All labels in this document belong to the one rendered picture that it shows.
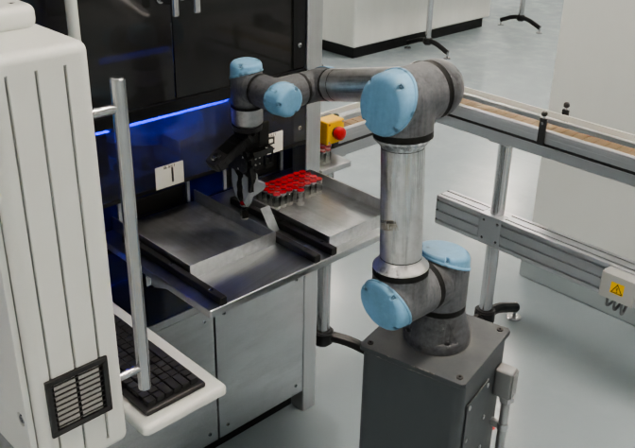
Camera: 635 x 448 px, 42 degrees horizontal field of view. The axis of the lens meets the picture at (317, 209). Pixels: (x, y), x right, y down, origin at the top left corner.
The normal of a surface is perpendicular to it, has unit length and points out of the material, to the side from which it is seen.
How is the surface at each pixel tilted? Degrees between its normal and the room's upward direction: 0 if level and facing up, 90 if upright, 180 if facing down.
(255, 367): 90
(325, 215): 0
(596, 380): 0
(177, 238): 0
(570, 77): 90
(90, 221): 90
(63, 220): 90
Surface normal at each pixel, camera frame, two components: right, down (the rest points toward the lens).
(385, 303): -0.72, 0.40
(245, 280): 0.02, -0.90
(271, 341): 0.69, 0.33
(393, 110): -0.72, 0.16
